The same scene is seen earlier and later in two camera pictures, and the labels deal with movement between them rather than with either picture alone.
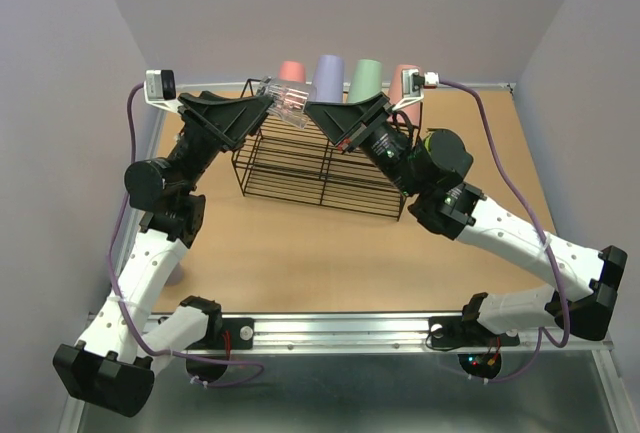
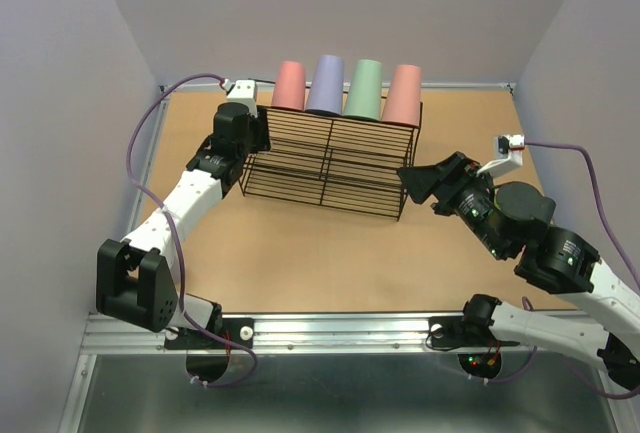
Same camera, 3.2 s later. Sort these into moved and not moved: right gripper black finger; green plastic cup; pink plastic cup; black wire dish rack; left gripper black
Moved: left gripper black; right gripper black finger
Not moved: black wire dish rack; green plastic cup; pink plastic cup
